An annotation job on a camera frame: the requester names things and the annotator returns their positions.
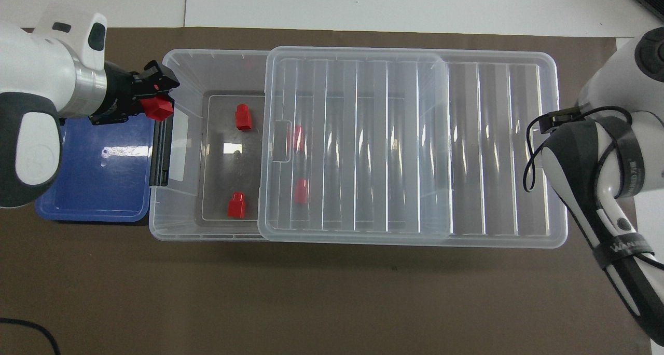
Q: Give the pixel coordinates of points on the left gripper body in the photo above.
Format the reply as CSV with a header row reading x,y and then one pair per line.
x,y
118,95

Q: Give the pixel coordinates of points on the red block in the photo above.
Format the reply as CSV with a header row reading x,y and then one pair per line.
x,y
297,138
301,191
243,117
158,109
237,205

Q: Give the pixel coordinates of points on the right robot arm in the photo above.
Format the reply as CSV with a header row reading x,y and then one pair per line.
x,y
612,152

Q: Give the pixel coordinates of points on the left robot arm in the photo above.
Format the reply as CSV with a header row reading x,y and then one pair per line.
x,y
36,64

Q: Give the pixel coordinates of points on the clear plastic box lid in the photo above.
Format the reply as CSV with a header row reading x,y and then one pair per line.
x,y
358,142

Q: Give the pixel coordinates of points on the clear plastic storage box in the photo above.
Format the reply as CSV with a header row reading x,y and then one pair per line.
x,y
524,152

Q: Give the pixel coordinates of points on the blue plastic tray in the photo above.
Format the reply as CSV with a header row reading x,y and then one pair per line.
x,y
98,173

